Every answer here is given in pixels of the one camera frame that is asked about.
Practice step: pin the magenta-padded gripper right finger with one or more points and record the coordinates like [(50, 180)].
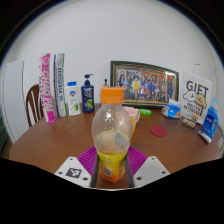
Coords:
[(151, 170)]

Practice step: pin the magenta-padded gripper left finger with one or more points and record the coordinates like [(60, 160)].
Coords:
[(71, 170)]

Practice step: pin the orange-capped juice bottle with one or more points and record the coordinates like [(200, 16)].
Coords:
[(111, 133)]

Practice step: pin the flat round red coaster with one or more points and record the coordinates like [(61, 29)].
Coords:
[(158, 131)]

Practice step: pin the small green pack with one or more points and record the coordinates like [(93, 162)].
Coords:
[(145, 112)]

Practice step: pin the small patterned packet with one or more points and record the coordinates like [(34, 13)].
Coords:
[(188, 122)]

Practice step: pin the small white box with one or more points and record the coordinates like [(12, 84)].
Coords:
[(204, 136)]

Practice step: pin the blue tissue pack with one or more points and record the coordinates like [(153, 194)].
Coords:
[(171, 110)]

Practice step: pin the small puzzle cube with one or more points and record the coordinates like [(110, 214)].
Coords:
[(195, 117)]

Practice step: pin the white shampoo bottle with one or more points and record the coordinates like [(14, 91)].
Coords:
[(73, 100)]

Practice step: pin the dark blue pump bottle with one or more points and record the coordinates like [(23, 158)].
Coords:
[(88, 98)]

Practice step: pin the wooden chair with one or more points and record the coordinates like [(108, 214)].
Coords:
[(33, 106)]

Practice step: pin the blue detergent bottle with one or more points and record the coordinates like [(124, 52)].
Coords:
[(210, 121)]

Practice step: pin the tall pink box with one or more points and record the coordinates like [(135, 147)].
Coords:
[(47, 90)]

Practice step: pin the tall green white box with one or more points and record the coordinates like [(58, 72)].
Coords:
[(60, 86)]

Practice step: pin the dark-framed group picture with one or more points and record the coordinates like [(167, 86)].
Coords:
[(145, 85)]

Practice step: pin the white paper gift bag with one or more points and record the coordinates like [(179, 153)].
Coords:
[(196, 96)]

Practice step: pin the white door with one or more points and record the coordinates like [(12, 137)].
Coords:
[(13, 100)]

